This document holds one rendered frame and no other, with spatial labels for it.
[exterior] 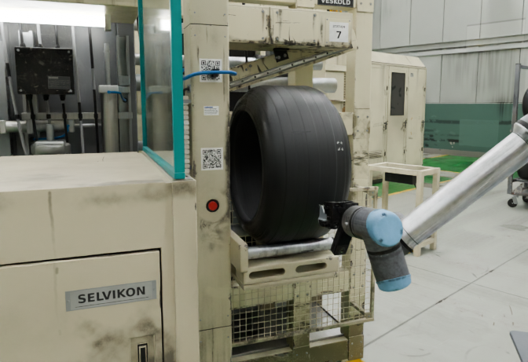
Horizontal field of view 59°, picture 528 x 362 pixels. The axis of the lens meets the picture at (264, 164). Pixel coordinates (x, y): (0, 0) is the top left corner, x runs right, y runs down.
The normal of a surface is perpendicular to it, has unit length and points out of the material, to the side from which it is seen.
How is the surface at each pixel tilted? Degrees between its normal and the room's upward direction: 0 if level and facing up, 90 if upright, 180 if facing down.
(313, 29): 90
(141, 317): 90
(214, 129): 90
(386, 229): 78
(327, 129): 61
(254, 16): 90
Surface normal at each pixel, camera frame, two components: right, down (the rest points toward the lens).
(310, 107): 0.24, -0.63
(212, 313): 0.35, 0.12
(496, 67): -0.73, 0.09
